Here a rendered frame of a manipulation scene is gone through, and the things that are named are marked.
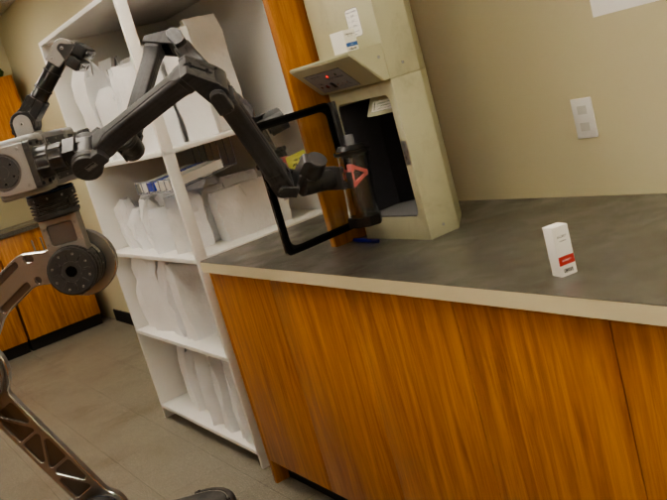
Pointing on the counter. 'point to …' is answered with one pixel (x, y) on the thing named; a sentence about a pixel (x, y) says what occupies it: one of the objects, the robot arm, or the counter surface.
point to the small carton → (343, 41)
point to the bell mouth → (379, 106)
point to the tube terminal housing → (424, 116)
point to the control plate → (332, 80)
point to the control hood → (370, 72)
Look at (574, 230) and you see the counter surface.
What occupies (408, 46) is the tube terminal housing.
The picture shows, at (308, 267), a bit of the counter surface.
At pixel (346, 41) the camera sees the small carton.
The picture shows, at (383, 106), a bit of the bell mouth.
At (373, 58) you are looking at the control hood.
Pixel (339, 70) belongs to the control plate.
